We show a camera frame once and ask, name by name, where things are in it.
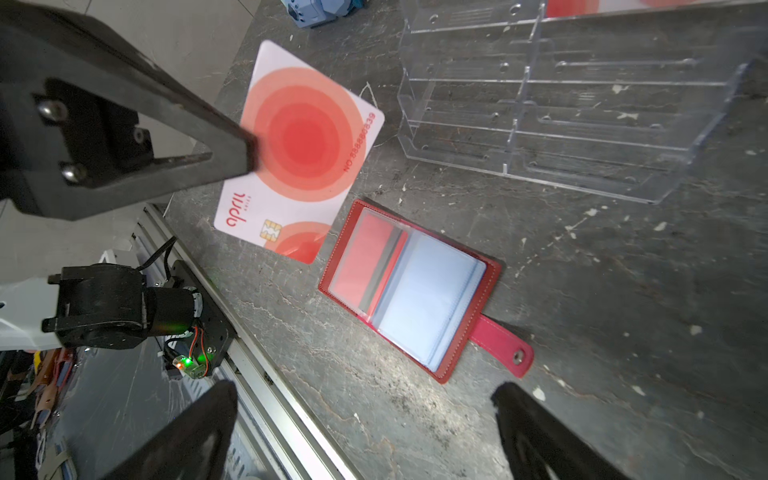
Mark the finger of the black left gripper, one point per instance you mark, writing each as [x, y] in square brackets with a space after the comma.
[90, 125]

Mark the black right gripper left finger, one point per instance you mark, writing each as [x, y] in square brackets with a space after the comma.
[195, 445]

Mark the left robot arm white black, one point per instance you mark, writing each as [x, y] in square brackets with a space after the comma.
[101, 305]

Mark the clear acrylic tiered card stand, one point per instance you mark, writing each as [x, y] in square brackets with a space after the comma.
[614, 104]

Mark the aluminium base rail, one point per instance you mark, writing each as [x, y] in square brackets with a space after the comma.
[275, 436]

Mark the red leather card holder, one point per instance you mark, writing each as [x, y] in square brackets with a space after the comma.
[414, 288]

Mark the blue toy camera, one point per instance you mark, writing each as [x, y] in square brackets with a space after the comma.
[313, 13]

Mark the white plastic card sleeves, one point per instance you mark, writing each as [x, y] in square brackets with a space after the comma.
[414, 288]

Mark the white card red circle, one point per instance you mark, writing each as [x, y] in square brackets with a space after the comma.
[556, 9]

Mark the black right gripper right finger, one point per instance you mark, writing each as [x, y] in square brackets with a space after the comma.
[538, 446]

